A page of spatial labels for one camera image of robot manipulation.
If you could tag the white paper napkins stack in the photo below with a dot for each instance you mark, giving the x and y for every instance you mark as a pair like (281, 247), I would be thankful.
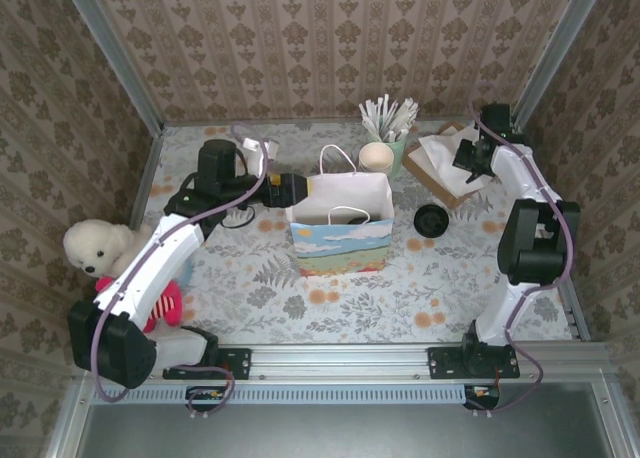
(437, 153)

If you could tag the black plastic cup lid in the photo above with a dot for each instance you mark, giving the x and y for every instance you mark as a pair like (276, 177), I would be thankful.
(431, 222)
(357, 222)

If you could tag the bundle of paper-wrapped straws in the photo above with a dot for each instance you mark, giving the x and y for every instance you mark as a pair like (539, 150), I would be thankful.
(387, 120)

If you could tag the landscape print paper gift bag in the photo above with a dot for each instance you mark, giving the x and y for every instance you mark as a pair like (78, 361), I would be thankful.
(340, 253)

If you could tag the grey sheet metal shelf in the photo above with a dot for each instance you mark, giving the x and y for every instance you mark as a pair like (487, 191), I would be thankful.
(350, 433)

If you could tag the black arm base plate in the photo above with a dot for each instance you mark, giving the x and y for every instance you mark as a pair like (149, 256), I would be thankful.
(240, 363)
(440, 363)

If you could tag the aluminium frame post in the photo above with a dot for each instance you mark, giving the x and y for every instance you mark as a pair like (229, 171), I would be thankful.
(556, 53)
(121, 63)

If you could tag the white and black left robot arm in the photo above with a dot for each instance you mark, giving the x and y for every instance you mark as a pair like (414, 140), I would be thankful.
(150, 268)

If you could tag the stack of green paper cups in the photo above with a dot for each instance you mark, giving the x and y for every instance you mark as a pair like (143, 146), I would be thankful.
(375, 155)

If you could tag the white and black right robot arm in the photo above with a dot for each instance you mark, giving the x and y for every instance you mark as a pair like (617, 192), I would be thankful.
(520, 173)

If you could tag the white teddy bear plush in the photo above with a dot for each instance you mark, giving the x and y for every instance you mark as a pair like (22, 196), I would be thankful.
(105, 245)

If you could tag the mint green holder cup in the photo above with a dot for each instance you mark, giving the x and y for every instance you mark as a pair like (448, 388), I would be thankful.
(398, 153)

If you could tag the floral patterned tablecloth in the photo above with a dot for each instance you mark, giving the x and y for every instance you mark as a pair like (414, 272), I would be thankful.
(350, 308)

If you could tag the aluminium mounting rail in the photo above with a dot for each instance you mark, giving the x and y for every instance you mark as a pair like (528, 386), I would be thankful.
(340, 360)

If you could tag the pink striped plush doll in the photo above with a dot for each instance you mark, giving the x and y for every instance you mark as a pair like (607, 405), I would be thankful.
(167, 305)

